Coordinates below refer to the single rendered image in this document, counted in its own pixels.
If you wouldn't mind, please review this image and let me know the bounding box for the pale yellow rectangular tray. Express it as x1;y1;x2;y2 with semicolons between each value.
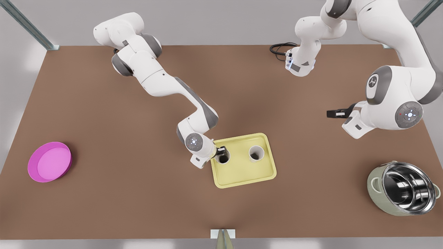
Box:
210;133;277;189

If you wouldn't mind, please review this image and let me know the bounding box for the steel pot with green outside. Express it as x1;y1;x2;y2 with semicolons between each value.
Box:
367;160;442;217

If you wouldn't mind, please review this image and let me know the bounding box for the pink round bowl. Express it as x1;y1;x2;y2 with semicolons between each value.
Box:
27;141;73;183

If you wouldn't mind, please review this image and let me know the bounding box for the silver frame post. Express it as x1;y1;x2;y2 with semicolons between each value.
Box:
210;229;236;249
382;0;443;49
0;0;60;51

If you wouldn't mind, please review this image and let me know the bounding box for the black cable loop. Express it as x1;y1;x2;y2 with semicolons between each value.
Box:
270;42;300;63

